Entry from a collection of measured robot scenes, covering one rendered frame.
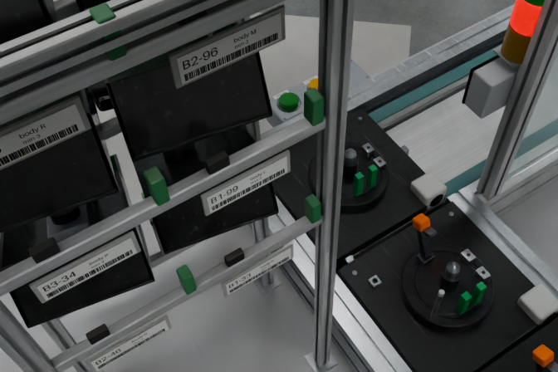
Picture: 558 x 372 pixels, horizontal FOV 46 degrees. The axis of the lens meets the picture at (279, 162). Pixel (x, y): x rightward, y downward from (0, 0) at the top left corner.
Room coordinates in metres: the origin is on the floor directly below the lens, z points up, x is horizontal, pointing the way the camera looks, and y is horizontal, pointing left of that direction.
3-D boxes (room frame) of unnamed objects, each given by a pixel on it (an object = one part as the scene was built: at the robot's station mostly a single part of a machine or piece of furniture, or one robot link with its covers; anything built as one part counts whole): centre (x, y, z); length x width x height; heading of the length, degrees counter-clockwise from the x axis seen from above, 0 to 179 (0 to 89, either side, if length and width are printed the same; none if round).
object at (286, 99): (0.87, -0.03, 0.96); 0.04 x 0.04 x 0.02
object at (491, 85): (0.66, -0.34, 1.29); 0.12 x 0.05 x 0.25; 120
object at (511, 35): (0.66, -0.34, 1.28); 0.05 x 0.05 x 0.05
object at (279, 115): (0.90, -0.09, 0.93); 0.21 x 0.07 x 0.06; 120
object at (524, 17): (0.66, -0.34, 1.33); 0.05 x 0.05 x 0.05
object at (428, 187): (0.63, -0.25, 0.97); 0.05 x 0.05 x 0.04; 30
